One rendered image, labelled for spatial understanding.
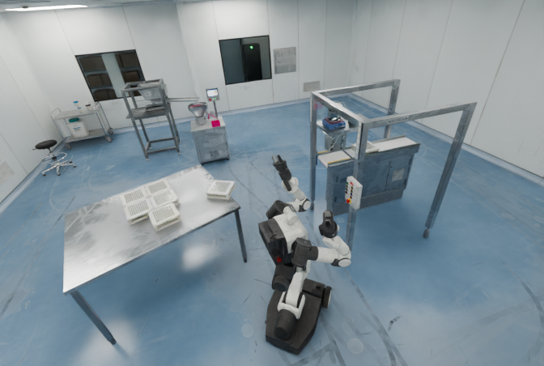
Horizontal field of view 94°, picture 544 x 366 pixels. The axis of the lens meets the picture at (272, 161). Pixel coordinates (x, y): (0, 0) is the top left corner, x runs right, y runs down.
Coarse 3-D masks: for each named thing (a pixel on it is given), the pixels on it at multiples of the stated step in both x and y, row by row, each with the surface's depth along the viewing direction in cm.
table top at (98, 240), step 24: (192, 168) 326; (192, 192) 282; (72, 216) 259; (96, 216) 257; (120, 216) 254; (192, 216) 247; (216, 216) 245; (72, 240) 230; (96, 240) 228; (120, 240) 226; (144, 240) 224; (168, 240) 222; (72, 264) 207; (96, 264) 205; (120, 264) 204; (72, 288) 188
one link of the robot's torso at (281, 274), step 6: (282, 264) 185; (288, 264) 185; (276, 270) 185; (282, 270) 184; (288, 270) 182; (294, 270) 187; (276, 276) 186; (282, 276) 183; (288, 276) 181; (276, 282) 180; (282, 282) 179; (288, 282) 182; (276, 288) 185; (282, 288) 182
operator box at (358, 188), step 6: (348, 180) 231; (354, 180) 227; (348, 186) 233; (354, 186) 223; (360, 186) 219; (348, 192) 235; (354, 192) 225; (360, 192) 222; (354, 198) 227; (354, 204) 230
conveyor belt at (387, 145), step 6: (402, 138) 348; (408, 138) 347; (378, 144) 338; (384, 144) 337; (390, 144) 336; (396, 144) 335; (402, 144) 334; (408, 144) 333; (384, 150) 324; (318, 156) 323; (324, 156) 320; (330, 156) 319; (336, 156) 318; (342, 156) 317; (348, 156) 316; (324, 162) 310
